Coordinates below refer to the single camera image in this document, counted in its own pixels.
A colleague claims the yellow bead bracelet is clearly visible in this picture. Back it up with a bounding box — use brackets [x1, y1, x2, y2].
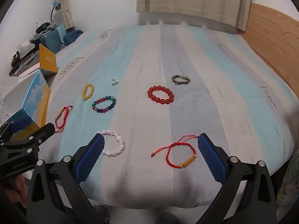
[82, 83, 95, 101]

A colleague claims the teal desk lamp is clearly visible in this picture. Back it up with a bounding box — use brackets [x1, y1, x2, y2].
[50, 1, 61, 24]

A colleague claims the black bag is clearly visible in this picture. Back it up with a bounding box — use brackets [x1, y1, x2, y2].
[35, 22, 55, 34]

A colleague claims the green brown bead bracelet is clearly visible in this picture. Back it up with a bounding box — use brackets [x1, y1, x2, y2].
[171, 74, 191, 85]

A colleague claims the wooden headboard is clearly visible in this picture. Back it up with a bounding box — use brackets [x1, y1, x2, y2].
[241, 2, 299, 98]

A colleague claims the blue clothes pile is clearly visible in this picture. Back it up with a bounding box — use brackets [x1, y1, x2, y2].
[63, 29, 84, 45]

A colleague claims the grey hard suitcase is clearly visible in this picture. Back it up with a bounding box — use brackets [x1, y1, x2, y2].
[9, 49, 41, 76]

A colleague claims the narrow beige curtain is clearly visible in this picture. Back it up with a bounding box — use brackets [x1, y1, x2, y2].
[50, 0, 75, 29]

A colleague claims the floral printed cloth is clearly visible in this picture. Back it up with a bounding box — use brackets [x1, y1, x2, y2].
[277, 149, 299, 207]

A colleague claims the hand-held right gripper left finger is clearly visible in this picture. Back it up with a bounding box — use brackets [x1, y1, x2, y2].
[26, 133, 110, 224]

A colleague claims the person's left hand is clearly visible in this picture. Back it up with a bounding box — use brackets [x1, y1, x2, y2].
[5, 174, 29, 204]

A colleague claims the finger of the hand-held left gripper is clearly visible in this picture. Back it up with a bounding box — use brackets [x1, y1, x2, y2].
[0, 115, 33, 141]
[0, 122, 56, 155]

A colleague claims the white plastic bag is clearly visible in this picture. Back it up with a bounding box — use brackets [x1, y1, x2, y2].
[17, 40, 35, 52]

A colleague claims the red bead bracelet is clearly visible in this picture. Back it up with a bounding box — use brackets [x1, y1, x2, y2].
[147, 85, 175, 105]

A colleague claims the red string bracelet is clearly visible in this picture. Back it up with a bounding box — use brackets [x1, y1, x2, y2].
[54, 105, 73, 134]
[151, 134, 204, 169]

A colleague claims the multicolour glass bead bracelet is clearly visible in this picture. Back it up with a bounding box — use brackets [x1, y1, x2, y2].
[92, 95, 117, 114]

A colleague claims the pink bead bracelet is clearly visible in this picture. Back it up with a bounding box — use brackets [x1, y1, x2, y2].
[100, 129, 125, 157]

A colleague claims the wide beige curtain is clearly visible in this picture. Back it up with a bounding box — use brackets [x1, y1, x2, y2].
[136, 0, 251, 32]

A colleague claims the teal suitcase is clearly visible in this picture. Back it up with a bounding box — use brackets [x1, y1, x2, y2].
[40, 26, 67, 54]

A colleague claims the dark slipper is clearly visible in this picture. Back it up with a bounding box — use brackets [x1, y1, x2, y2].
[159, 212, 180, 224]

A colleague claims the white cardboard box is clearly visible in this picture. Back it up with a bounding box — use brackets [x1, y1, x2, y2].
[0, 43, 58, 145]

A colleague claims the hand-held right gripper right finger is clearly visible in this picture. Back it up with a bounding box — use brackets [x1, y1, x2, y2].
[194, 133, 279, 224]

